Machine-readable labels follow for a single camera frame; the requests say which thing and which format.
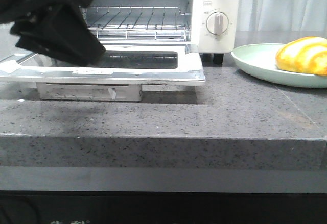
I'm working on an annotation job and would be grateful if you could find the lower white timer knob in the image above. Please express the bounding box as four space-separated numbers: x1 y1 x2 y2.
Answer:
206 12 229 36

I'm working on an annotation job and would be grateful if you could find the white Toshiba toaster oven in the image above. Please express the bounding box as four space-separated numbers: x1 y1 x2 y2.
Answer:
9 0 239 101

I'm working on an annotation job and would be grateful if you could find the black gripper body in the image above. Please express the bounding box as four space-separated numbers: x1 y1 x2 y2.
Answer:
1 0 106 66

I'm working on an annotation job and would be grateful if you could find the metal wire oven rack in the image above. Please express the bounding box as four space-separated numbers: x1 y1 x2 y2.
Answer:
81 6 192 42

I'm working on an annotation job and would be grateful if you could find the glass oven door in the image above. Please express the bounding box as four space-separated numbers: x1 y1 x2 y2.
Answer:
1 44 205 86

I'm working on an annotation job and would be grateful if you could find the yellow striped bread roll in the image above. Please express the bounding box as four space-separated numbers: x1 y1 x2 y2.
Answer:
275 36 326 76

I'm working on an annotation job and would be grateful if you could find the light green plate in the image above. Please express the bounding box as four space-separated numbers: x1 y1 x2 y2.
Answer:
231 43 326 88

